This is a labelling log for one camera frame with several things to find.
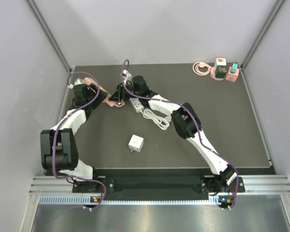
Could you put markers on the white slotted cable duct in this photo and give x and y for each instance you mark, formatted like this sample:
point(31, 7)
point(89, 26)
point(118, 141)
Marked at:
point(92, 200)

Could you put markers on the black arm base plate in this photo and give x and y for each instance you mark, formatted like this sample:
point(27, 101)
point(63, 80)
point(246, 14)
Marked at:
point(198, 184)

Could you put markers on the pink cube socket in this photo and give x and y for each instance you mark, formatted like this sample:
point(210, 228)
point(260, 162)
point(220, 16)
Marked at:
point(232, 74)

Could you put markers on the white power strip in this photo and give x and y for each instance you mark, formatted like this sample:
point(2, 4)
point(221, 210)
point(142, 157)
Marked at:
point(136, 104)

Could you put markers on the white cube adapter with picture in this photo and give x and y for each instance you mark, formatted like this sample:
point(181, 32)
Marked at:
point(220, 62)

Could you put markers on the pink power strip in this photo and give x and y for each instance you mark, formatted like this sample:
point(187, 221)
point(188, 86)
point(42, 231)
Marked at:
point(89, 81)

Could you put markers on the aluminium frame rail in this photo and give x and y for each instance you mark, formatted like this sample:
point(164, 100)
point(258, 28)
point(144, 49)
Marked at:
point(254, 184)

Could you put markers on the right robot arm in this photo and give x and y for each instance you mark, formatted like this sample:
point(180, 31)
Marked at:
point(186, 124)

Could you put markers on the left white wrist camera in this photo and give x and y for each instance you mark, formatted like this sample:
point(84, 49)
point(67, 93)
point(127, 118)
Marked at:
point(78, 81)

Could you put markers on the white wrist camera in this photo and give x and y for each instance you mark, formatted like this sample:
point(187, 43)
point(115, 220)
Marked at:
point(126, 76)
point(78, 81)

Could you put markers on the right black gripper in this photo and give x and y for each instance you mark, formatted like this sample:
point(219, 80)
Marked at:
point(120, 94)

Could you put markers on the green cube adapter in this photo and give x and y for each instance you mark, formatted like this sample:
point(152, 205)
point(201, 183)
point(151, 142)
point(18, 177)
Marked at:
point(221, 72)

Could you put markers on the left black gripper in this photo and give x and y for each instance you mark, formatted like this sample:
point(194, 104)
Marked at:
point(101, 96)

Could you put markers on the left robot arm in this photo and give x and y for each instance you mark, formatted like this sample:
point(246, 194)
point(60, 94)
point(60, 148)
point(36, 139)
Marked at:
point(59, 152)

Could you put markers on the teal charger plug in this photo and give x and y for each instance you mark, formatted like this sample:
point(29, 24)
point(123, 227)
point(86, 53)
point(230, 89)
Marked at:
point(234, 68)

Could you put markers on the pink round socket base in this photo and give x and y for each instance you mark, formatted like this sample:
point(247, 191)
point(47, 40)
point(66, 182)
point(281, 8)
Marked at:
point(213, 75)

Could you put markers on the white cube adapter plug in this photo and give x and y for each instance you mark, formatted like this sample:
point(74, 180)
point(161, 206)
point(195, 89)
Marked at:
point(136, 143)

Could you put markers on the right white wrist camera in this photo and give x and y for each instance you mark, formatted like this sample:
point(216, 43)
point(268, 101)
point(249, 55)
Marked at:
point(126, 76)

